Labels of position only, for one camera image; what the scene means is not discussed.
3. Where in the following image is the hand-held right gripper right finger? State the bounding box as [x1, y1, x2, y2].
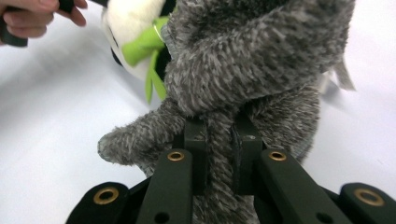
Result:
[231, 115, 265, 196]

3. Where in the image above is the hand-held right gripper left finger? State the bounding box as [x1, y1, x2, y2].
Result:
[172, 119, 208, 196]

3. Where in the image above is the grey fuzzy doll garment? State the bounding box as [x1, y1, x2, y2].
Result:
[97, 0, 358, 224]

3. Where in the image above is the panda plush toy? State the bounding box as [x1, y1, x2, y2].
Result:
[101, 0, 179, 105]

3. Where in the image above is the light blue table mat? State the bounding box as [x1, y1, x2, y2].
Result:
[0, 0, 396, 224]

